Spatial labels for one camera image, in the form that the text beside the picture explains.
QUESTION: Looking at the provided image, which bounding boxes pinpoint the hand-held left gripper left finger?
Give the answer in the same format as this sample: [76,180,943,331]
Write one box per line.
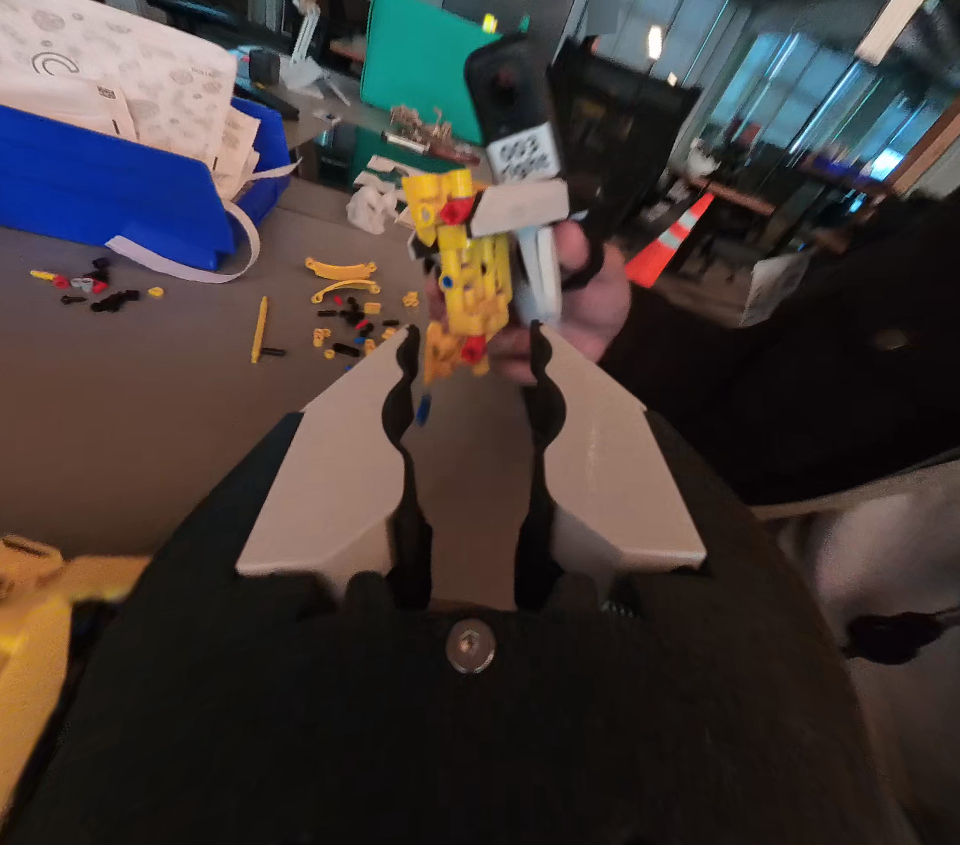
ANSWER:
[234,326,435,610]

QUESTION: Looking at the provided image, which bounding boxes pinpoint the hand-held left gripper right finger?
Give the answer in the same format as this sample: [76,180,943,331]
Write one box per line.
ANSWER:
[513,322,709,610]

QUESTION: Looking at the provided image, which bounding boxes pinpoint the yellow hood panel assembly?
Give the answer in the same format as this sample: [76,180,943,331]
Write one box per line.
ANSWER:
[401,168,519,428]

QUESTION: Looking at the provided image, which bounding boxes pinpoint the yellow toy brick car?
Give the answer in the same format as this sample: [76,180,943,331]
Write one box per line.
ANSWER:
[0,533,151,824]

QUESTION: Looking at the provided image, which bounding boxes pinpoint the person's right forearm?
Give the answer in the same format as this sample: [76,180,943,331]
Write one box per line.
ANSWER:
[600,200,960,509]

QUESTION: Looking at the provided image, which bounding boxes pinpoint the person's right hand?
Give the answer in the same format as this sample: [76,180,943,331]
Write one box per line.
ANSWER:
[487,221,633,385]

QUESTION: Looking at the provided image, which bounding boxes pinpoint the crumpled white paper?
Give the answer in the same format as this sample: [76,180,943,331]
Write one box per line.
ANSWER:
[346,181,402,235]

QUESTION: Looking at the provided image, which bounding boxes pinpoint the flat printed sheets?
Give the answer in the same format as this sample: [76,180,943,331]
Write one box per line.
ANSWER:
[366,153,425,186]

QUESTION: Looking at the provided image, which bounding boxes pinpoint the small wooden model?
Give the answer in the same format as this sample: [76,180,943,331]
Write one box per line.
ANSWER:
[388,104,481,165]

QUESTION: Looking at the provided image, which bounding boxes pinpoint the scatter of small yellow bricks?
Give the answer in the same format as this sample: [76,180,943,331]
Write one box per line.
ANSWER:
[311,290,421,362]

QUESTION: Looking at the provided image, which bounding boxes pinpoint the teal plastic bin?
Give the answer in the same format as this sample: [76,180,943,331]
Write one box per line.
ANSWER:
[360,0,530,145]

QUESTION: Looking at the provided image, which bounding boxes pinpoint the black mesh chair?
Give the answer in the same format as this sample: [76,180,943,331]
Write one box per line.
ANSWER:
[555,38,704,220]

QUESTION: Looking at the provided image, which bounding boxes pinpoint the orange striped cone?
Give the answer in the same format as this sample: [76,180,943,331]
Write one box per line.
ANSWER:
[624,192,716,290]

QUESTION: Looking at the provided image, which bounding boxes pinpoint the white striped shirt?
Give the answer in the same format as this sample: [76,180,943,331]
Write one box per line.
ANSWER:
[757,462,960,845]

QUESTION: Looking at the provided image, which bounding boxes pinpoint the cluster of small mixed bricks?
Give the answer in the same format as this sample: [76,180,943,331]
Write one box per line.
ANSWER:
[30,257,165,314]

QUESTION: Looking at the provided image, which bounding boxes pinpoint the blue bin with paper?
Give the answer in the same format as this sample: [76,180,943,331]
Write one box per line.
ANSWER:
[0,0,301,284]

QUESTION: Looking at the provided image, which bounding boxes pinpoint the yellow curved frame piece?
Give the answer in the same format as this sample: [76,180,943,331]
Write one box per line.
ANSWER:
[305,256,381,305]

